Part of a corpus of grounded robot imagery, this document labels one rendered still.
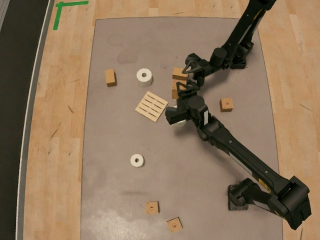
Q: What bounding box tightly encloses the small wooden pallet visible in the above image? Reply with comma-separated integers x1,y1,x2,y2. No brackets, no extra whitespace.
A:
135,91,169,123

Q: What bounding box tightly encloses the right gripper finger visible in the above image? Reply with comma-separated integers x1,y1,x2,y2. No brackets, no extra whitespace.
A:
186,79,200,91
181,59,202,74

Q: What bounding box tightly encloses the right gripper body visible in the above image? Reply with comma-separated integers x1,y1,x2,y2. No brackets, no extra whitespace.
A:
192,58,213,90

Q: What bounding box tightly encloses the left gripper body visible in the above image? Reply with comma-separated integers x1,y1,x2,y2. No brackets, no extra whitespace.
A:
178,88,197,108

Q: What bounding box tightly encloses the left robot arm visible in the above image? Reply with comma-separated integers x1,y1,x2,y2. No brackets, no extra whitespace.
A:
165,95,312,230

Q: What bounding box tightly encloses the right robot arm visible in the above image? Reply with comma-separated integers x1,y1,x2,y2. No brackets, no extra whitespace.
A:
185,0,277,73

